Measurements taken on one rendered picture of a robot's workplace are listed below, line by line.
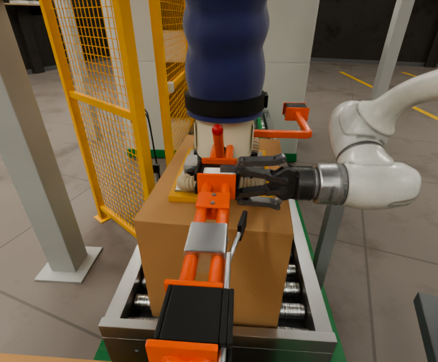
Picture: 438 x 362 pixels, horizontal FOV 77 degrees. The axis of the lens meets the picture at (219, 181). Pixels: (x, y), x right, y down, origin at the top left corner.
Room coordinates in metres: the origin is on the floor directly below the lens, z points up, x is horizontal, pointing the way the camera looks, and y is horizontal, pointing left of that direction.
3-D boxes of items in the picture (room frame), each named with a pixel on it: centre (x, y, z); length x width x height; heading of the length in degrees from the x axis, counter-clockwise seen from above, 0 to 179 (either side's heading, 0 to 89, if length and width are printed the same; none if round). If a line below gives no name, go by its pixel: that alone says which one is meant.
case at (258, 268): (0.82, -0.02, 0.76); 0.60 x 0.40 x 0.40; 173
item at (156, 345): (0.19, 0.03, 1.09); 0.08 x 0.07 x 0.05; 176
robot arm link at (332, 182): (0.51, -0.23, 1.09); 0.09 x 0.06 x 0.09; 176
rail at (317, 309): (1.63, -0.40, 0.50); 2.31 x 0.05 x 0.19; 176
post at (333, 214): (1.02, -0.53, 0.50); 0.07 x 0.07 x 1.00; 86
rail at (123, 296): (1.67, 0.26, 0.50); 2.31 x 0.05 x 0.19; 176
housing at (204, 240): (0.33, 0.02, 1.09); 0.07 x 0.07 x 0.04; 86
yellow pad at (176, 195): (0.80, 0.08, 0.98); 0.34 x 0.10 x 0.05; 176
